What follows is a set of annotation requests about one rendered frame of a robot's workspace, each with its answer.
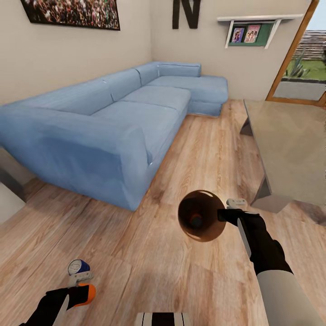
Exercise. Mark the trash can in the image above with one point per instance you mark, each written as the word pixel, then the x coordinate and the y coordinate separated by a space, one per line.
pixel 206 204

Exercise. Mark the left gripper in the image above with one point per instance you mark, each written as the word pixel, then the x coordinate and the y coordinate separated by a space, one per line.
pixel 80 295

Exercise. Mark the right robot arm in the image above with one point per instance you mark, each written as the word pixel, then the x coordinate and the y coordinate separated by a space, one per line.
pixel 285 302

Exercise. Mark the can of soda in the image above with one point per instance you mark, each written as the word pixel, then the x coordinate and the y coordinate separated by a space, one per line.
pixel 194 218
pixel 91 294
pixel 78 266

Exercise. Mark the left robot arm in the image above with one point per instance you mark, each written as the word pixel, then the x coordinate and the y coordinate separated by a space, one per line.
pixel 53 306

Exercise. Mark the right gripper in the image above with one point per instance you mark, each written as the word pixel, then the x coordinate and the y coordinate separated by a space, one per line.
pixel 226 214

